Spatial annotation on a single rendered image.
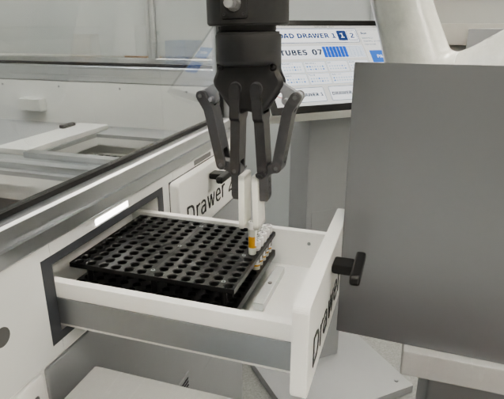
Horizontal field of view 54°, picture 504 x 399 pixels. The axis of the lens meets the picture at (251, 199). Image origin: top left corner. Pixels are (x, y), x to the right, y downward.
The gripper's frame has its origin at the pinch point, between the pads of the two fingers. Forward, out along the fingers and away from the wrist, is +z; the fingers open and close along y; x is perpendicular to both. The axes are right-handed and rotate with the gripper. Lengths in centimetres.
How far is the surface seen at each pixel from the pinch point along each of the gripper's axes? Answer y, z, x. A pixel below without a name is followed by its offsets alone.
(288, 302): 4.9, 14.0, 0.0
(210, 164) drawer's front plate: -18.6, 4.3, 30.2
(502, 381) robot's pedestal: 32.5, 24.0, 5.0
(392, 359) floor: 18, 97, 108
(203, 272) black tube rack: -4.0, 7.5, -6.8
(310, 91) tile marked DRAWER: -9, -4, 81
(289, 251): 2.3, 11.6, 10.7
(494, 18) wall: 67, -26, 353
